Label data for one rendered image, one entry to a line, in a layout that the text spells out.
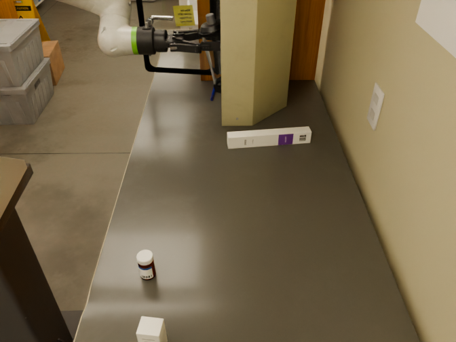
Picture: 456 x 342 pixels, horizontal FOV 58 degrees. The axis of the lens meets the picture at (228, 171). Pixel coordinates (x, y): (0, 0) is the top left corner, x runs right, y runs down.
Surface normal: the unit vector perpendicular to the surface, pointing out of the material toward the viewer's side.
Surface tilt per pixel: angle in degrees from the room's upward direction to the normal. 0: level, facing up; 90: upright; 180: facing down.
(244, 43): 90
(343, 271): 0
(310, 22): 90
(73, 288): 0
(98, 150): 0
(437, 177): 90
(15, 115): 95
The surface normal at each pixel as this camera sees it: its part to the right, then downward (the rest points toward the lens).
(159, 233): 0.00, -0.79
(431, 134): -1.00, 0.01
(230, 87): 0.01, 0.62
